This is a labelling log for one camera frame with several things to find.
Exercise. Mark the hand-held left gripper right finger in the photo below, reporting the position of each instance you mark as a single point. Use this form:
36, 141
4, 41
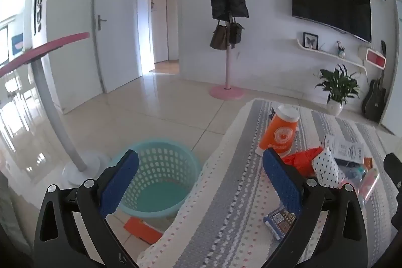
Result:
282, 183

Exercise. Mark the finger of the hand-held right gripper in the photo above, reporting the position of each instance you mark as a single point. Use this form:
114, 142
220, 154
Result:
393, 170

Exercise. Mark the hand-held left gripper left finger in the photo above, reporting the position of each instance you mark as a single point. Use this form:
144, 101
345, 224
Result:
121, 183

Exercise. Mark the orange snack packet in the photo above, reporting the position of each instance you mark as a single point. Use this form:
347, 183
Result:
298, 159

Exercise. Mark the teal plastic laundry basket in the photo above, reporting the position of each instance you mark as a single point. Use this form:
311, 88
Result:
163, 167

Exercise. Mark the pink clear packet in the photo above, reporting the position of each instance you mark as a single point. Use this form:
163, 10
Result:
367, 184

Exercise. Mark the teal wrapper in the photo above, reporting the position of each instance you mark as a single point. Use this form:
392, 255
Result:
355, 172

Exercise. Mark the orange paper cup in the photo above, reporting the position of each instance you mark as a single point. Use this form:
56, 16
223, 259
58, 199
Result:
279, 136

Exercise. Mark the white polka dot packet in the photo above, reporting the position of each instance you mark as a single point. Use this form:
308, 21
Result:
328, 167

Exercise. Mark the flat orange box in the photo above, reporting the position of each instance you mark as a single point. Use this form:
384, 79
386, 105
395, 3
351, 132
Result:
141, 228

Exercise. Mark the white printed box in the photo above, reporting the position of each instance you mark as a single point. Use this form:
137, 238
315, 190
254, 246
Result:
345, 148

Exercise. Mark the grey white striped blanket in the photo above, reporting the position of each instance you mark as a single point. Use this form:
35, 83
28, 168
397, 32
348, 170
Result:
226, 208

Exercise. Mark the black guitar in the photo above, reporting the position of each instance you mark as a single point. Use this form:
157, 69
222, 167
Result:
373, 101

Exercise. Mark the potted green plant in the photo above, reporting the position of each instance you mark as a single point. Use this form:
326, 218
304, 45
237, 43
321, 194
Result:
340, 87

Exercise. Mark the plain white door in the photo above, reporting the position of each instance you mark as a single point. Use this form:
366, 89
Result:
394, 67

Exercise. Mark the pink coat rack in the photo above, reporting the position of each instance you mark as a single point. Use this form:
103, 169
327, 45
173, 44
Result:
227, 67

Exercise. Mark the small figurine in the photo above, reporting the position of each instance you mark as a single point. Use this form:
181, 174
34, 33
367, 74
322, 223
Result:
340, 49

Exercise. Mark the framed butterfly picture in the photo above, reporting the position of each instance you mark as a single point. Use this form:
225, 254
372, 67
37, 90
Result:
310, 41

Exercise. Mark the pink round table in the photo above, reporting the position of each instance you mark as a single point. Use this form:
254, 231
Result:
40, 51

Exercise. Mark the dark handbag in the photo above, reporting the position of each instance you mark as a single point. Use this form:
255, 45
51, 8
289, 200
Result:
236, 34

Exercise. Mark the brown handbag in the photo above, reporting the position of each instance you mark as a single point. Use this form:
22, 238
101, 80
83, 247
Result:
219, 37

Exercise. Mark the red white wall box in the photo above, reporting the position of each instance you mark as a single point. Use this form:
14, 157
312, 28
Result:
375, 58

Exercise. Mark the curved white wall shelf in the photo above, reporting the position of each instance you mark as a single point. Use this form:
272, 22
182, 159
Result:
333, 56

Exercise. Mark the wall television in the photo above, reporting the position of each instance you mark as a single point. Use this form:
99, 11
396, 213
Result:
329, 1

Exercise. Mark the black wall decoration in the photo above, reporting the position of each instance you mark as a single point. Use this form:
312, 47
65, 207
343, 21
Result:
38, 12

